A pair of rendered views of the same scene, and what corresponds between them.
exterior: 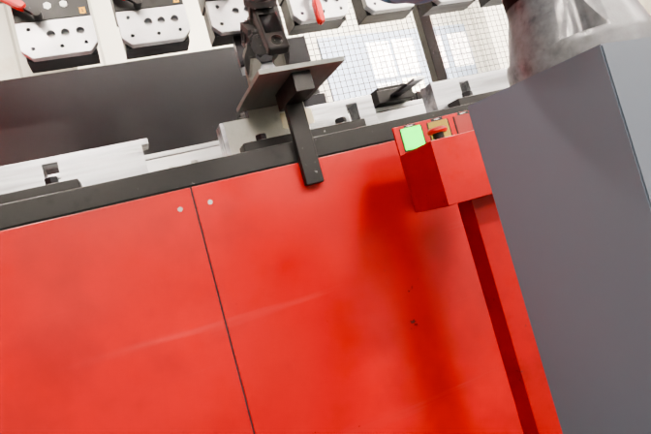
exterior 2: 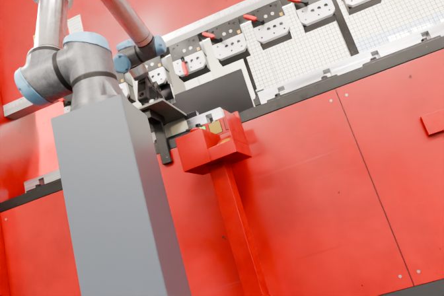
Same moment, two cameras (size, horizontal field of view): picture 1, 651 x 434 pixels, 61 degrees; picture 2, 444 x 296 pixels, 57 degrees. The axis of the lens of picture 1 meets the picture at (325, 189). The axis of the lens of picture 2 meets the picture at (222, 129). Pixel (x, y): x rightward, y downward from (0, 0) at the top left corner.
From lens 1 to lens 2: 1.10 m
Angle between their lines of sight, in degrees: 34
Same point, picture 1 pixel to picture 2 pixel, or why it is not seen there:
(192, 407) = not seen: hidden behind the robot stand
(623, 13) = (80, 98)
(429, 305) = not seen: hidden behind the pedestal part
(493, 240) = (220, 188)
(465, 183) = (191, 158)
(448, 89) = (269, 94)
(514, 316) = (232, 231)
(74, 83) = not seen: hidden behind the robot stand
